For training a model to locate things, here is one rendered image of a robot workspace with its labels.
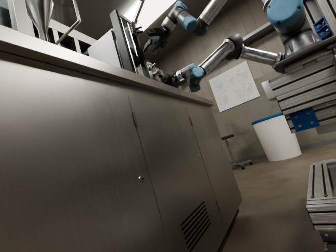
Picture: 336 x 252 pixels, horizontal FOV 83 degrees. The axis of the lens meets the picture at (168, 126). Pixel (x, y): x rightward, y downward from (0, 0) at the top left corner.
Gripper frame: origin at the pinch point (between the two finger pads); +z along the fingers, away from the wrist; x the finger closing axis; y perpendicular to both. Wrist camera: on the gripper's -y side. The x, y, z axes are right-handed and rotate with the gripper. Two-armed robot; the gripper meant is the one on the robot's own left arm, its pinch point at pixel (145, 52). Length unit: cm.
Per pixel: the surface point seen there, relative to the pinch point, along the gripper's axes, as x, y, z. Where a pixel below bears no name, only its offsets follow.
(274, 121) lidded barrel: -80, 259, -22
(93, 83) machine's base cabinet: -42, -62, 4
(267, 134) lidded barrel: -89, 262, 1
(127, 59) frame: -10.2, -21.3, 5.2
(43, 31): 13, -51, 18
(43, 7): 23, -50, 10
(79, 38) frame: 50, -9, 27
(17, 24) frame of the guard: -27, -78, 1
